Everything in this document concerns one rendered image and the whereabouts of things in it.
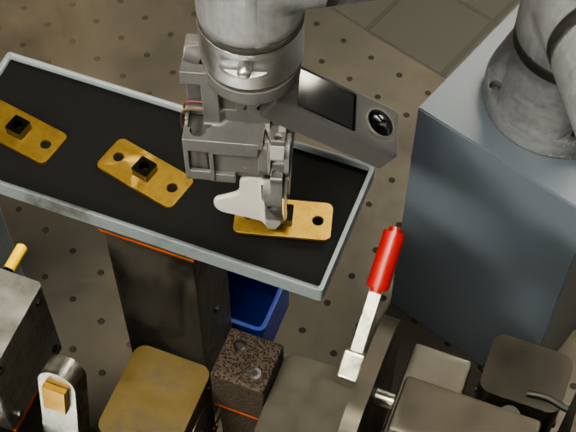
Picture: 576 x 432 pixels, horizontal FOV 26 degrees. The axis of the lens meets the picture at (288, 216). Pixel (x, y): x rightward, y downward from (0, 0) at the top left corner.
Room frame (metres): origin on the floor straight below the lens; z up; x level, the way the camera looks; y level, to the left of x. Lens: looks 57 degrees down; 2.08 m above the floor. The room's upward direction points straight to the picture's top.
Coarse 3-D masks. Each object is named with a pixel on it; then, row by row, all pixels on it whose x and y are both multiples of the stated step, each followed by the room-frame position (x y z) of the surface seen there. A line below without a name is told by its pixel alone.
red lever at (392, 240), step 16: (384, 240) 0.57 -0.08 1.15; (400, 240) 0.57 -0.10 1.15; (384, 256) 0.55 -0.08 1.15; (384, 272) 0.54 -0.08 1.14; (384, 288) 0.53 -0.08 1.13; (368, 304) 0.52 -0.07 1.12; (368, 320) 0.51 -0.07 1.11; (368, 336) 0.50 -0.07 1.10; (352, 352) 0.49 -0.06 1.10; (352, 368) 0.47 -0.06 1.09
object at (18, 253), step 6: (18, 246) 0.65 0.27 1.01; (24, 246) 0.65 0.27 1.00; (12, 252) 0.64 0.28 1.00; (18, 252) 0.64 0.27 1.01; (24, 252) 0.65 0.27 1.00; (12, 258) 0.64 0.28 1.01; (18, 258) 0.64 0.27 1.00; (6, 264) 0.63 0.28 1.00; (12, 264) 0.63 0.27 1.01; (18, 264) 0.63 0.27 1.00; (12, 270) 0.62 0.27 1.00
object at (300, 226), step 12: (288, 204) 0.59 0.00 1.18; (300, 204) 0.59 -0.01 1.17; (312, 204) 0.59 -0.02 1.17; (324, 204) 0.59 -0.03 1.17; (240, 216) 0.58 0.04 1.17; (288, 216) 0.58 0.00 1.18; (300, 216) 0.58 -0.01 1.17; (312, 216) 0.58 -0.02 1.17; (324, 216) 0.58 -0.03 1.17; (240, 228) 0.57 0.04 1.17; (252, 228) 0.57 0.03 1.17; (264, 228) 0.57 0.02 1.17; (288, 228) 0.57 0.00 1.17; (300, 228) 0.57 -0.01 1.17; (312, 228) 0.57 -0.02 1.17; (324, 228) 0.57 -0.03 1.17; (312, 240) 0.56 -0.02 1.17; (324, 240) 0.56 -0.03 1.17
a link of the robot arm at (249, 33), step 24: (216, 0) 0.55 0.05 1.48; (240, 0) 0.54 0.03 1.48; (264, 0) 0.55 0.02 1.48; (288, 0) 0.55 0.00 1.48; (312, 0) 0.55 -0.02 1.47; (216, 24) 0.55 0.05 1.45; (240, 24) 0.54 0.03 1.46; (264, 24) 0.55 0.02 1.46; (288, 24) 0.55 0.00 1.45; (240, 48) 0.54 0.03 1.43; (264, 48) 0.55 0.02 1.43
